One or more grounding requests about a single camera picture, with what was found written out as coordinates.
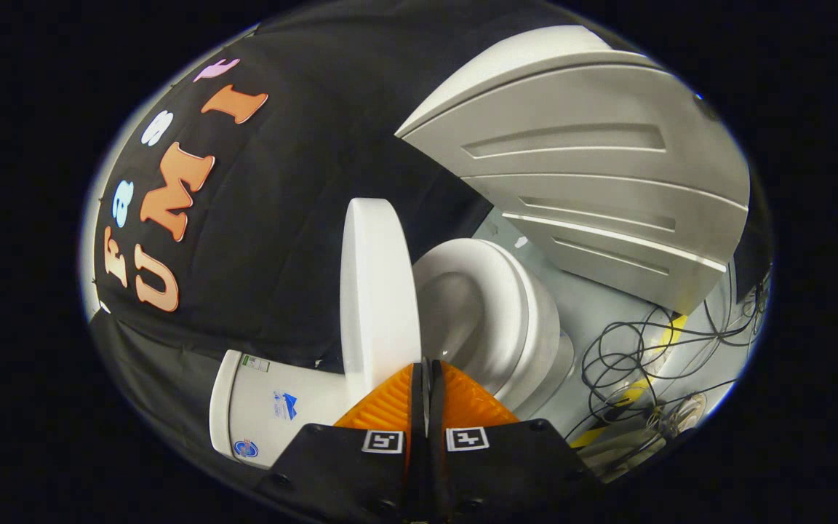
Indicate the black backdrop cloth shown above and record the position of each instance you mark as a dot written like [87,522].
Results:
[295,218]

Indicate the white plastic drawer cabinet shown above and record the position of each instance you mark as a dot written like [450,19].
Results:
[593,182]

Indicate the white toilet tank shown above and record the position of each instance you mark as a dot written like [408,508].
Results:
[273,407]

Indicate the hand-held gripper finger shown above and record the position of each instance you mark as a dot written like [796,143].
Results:
[419,415]
[436,415]

